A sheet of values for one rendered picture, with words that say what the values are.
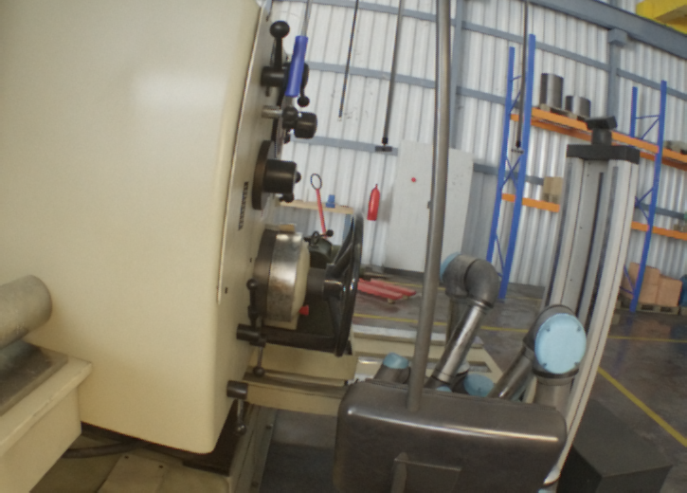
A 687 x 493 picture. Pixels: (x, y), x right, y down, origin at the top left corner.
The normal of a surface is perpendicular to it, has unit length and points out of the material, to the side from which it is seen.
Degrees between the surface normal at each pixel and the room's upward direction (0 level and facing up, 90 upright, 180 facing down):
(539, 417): 19
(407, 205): 90
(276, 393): 90
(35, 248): 90
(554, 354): 83
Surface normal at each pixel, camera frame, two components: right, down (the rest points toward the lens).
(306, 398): 0.00, 0.14
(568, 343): -0.32, -0.04
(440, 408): 0.04, -0.89
